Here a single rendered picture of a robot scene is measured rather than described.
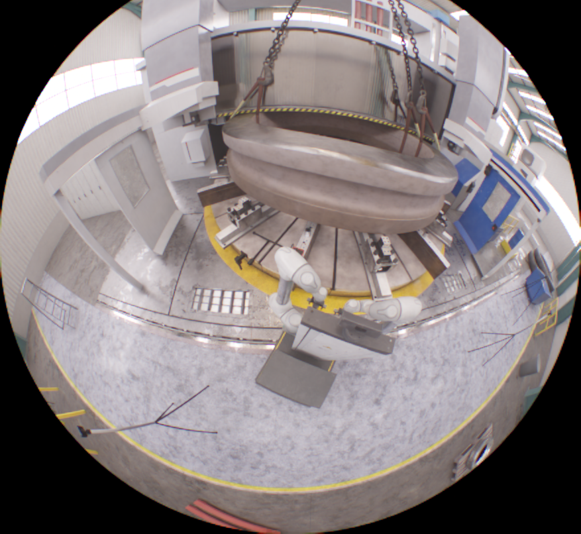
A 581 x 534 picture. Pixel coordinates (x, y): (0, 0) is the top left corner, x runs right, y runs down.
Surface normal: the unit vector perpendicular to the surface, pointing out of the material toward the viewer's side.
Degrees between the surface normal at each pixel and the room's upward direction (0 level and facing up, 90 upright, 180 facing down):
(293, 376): 0
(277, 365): 0
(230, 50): 90
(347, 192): 90
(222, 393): 0
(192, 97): 90
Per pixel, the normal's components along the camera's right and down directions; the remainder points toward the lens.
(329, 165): -0.32, 0.73
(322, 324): 0.01, -0.63
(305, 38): 0.02, 0.78
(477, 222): -1.00, 0.00
